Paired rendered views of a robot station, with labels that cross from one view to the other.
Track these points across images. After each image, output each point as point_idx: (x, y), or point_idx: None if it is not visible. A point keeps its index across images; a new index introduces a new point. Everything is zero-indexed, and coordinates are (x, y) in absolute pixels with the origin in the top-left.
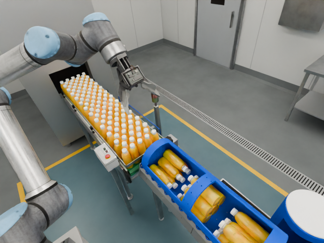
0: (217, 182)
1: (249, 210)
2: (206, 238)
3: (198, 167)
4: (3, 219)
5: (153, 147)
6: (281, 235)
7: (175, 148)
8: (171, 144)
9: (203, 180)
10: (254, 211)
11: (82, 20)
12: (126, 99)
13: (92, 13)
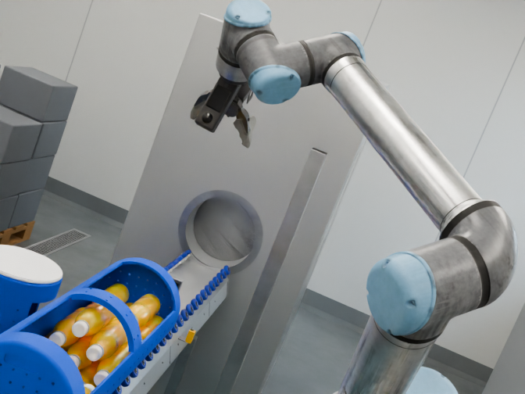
0: (82, 288)
1: (76, 301)
2: (129, 384)
3: (62, 301)
4: (432, 370)
5: (53, 350)
6: (127, 259)
7: (25, 325)
8: (16, 329)
9: (97, 293)
10: (108, 269)
11: (270, 16)
12: (253, 119)
13: (261, 1)
